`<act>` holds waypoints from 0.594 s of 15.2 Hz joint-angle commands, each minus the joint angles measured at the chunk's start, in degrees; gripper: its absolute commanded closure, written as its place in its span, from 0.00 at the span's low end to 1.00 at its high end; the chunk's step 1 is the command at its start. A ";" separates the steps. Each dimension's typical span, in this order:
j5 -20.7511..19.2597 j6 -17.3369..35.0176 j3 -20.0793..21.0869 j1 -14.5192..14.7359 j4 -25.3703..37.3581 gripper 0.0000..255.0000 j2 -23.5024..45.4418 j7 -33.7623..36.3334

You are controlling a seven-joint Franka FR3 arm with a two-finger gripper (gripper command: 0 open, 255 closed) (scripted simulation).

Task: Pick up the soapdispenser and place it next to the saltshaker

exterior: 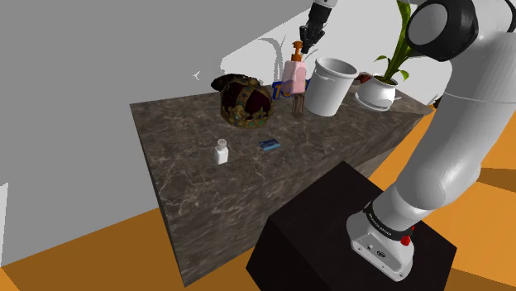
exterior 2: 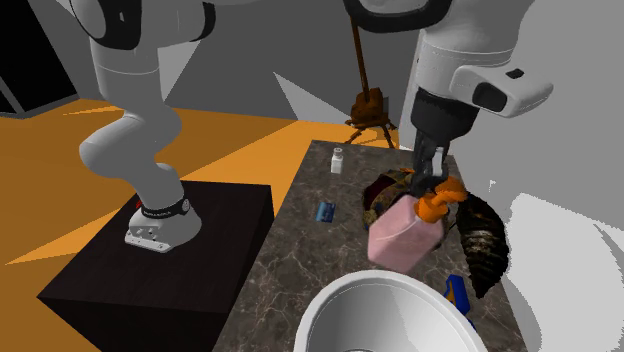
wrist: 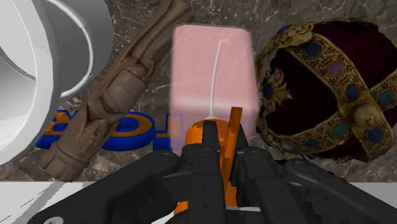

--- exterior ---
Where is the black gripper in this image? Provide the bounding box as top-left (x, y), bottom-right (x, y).
top-left (299, 3), bottom-right (332, 55)

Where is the pink pump bottle orange top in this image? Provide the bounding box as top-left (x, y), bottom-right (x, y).
top-left (280, 40), bottom-right (310, 119)

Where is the white bucket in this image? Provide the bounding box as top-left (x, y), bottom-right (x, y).
top-left (303, 56), bottom-right (360, 118)

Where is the blue box yellow lettering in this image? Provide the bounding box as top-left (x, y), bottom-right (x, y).
top-left (271, 79), bottom-right (310, 101)

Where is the small dark red object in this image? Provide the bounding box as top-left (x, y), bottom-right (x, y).
top-left (352, 71), bottom-right (375, 94)

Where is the green plant in white pot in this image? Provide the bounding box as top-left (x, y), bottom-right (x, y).
top-left (354, 0), bottom-right (417, 112)

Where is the gold and red crown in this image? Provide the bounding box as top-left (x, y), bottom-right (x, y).
top-left (210, 73), bottom-right (276, 131)

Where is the small blue card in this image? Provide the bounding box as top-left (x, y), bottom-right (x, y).
top-left (258, 138), bottom-right (282, 152)

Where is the white salt shaker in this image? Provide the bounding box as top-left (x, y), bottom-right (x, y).
top-left (213, 138), bottom-right (231, 166)

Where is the black robot stand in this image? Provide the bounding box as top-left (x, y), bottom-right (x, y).
top-left (245, 160), bottom-right (459, 291)

